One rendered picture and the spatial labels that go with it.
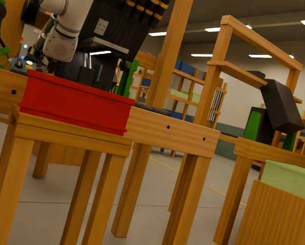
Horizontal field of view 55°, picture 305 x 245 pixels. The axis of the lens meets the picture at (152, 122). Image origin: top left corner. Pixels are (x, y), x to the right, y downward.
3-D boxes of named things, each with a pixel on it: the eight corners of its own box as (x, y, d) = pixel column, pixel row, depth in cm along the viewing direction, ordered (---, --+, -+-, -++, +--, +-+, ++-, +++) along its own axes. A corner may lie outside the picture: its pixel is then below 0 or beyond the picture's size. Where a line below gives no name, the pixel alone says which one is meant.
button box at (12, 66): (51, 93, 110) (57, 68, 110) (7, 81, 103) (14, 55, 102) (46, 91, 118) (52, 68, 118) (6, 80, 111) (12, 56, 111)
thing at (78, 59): (108, 99, 163) (124, 39, 162) (52, 83, 147) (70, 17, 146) (97, 96, 179) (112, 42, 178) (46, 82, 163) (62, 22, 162)
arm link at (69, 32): (55, 23, 94) (52, 31, 95) (81, 34, 98) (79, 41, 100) (55, 12, 99) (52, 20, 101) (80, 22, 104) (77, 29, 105)
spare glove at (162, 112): (158, 113, 150) (160, 109, 150) (172, 117, 142) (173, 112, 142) (127, 104, 137) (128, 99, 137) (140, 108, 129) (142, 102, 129)
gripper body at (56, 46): (51, 28, 95) (41, 56, 101) (82, 39, 100) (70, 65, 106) (51, 17, 100) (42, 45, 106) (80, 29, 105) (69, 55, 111)
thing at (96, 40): (127, 56, 128) (129, 49, 128) (92, 43, 120) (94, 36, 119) (98, 58, 161) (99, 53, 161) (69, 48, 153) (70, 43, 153)
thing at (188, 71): (206, 162, 795) (230, 80, 787) (133, 149, 645) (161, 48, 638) (192, 156, 838) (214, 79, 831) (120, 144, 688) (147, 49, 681)
